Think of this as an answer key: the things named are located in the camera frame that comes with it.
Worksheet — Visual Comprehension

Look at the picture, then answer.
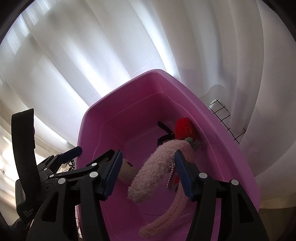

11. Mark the pink fluffy headband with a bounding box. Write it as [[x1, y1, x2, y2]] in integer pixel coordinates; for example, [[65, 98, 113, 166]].
[[127, 137, 200, 238]]

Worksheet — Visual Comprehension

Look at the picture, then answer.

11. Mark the pink plastic bin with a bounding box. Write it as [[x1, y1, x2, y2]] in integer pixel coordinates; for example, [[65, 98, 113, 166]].
[[75, 70, 260, 240]]

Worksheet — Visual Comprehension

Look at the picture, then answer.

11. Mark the black beaded hair accessory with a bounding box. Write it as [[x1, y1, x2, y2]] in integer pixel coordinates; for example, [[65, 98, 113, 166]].
[[157, 121, 178, 147]]

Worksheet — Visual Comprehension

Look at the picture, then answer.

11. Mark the white sheer curtain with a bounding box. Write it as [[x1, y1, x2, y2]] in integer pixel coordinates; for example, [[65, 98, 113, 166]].
[[1, 1, 295, 208]]

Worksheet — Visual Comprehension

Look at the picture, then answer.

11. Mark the white black grid bedsheet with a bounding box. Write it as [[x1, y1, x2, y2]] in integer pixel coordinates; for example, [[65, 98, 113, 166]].
[[209, 99, 246, 145]]

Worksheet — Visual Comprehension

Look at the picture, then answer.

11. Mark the pearl bead chain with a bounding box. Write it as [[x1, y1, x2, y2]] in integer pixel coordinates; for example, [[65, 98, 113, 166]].
[[165, 162, 176, 188]]

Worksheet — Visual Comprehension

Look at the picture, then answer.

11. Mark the red pompom hair tie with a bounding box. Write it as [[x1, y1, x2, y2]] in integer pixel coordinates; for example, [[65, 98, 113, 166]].
[[174, 117, 197, 141]]

